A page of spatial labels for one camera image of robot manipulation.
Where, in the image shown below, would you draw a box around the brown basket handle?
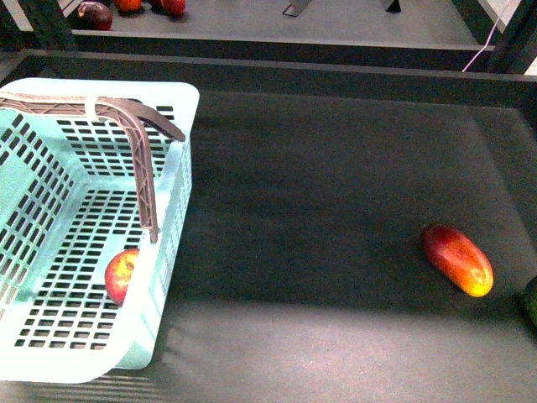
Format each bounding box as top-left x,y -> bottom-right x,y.
1,92 -> 185,243

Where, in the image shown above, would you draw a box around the red yellow apple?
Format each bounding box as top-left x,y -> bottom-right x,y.
104,249 -> 139,306

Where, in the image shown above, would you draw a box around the light blue plastic basket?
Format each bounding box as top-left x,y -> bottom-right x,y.
1,78 -> 200,383

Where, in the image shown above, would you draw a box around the red apple front middle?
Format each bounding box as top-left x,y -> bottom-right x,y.
161,0 -> 186,17

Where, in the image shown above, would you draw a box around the orange red apple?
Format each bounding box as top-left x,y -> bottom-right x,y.
113,0 -> 142,13

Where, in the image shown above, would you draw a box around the dark red apple front left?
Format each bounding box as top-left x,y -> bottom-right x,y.
77,1 -> 113,31

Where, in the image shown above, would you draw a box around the black front display tray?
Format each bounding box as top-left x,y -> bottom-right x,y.
1,50 -> 536,402

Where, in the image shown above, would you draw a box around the black display tray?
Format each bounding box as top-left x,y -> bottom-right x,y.
68,1 -> 494,71
1,50 -> 536,402

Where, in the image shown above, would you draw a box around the red orange mango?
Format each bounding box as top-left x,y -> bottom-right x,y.
420,222 -> 494,297

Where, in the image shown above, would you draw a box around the black rear display tray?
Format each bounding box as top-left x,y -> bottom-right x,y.
68,1 -> 494,71

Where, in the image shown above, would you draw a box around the black triangular divider bar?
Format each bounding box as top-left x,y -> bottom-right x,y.
380,0 -> 401,13

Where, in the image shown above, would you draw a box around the black left rear tray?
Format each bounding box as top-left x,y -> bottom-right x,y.
1,1 -> 80,51

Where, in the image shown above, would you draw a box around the pink cable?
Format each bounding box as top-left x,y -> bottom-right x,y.
461,0 -> 515,73

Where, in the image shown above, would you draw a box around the black perforated metal post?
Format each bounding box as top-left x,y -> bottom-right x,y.
487,1 -> 536,75

